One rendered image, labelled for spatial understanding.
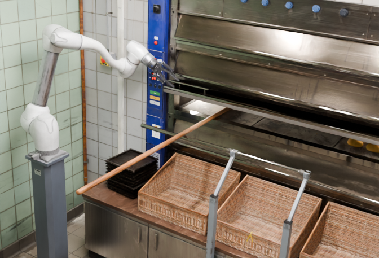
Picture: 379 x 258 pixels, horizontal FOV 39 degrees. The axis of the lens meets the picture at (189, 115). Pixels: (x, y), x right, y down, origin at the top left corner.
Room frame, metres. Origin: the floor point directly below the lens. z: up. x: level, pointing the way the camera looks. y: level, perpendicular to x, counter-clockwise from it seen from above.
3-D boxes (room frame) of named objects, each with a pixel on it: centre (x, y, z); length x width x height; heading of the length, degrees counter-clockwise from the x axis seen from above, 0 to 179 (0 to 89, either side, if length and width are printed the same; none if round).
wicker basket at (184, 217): (3.32, -0.02, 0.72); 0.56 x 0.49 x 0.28; 59
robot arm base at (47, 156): (3.20, 0.94, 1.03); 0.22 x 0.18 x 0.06; 149
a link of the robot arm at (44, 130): (3.22, 0.94, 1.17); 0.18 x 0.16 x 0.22; 38
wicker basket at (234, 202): (3.01, -0.53, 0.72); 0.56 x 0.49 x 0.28; 58
